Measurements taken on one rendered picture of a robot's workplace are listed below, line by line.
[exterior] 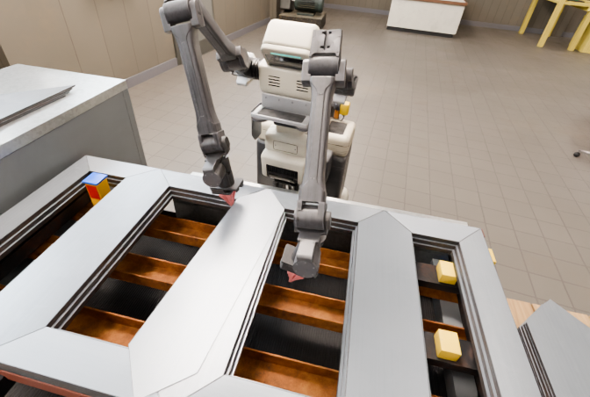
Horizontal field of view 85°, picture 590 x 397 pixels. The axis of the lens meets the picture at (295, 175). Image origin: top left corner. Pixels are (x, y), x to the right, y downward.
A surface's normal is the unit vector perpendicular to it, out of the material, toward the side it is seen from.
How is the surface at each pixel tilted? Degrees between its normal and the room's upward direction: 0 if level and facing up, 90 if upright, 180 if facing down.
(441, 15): 90
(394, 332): 0
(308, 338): 0
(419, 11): 90
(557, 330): 0
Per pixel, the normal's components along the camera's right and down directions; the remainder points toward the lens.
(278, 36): -0.16, -0.23
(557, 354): 0.07, -0.80
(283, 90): -0.32, 0.65
